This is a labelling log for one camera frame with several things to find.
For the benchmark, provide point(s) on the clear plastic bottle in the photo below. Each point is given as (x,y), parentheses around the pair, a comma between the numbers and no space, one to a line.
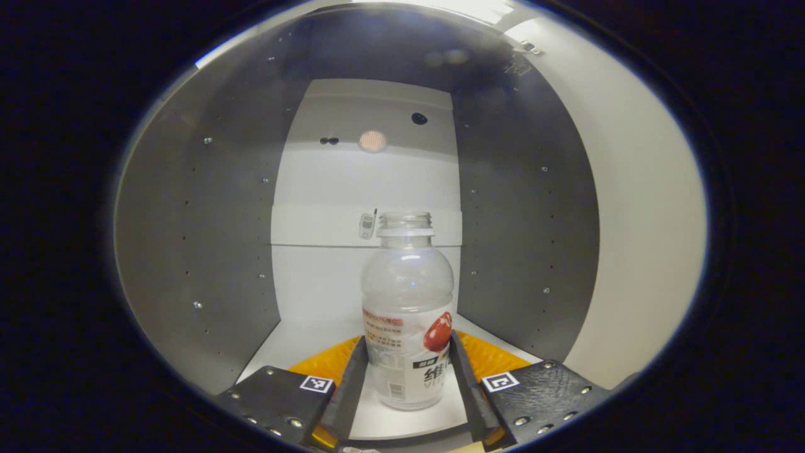
(407,289)

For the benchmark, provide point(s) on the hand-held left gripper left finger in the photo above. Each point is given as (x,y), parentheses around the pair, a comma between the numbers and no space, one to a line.
(346,396)

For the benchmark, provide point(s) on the white cabinet door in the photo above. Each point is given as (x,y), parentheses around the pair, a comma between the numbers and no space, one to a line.
(629,220)

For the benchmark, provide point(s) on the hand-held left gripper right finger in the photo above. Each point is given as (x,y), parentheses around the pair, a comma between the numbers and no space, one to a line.
(475,396)

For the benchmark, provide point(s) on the grey cabinet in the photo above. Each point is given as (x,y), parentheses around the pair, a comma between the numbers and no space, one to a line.
(207,220)

